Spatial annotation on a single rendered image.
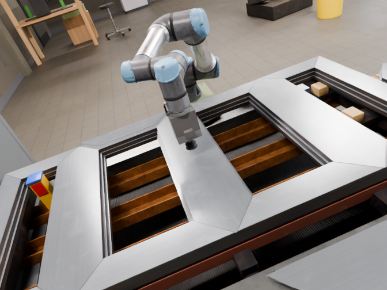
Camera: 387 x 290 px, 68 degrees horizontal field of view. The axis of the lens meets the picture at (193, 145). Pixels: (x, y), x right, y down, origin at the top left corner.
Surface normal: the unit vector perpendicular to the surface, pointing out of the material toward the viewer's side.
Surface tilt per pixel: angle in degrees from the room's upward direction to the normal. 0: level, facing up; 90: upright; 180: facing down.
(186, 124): 90
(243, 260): 0
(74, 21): 90
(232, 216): 0
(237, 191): 0
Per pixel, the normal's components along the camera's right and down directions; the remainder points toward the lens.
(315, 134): -0.25, -0.78
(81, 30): 0.31, 0.51
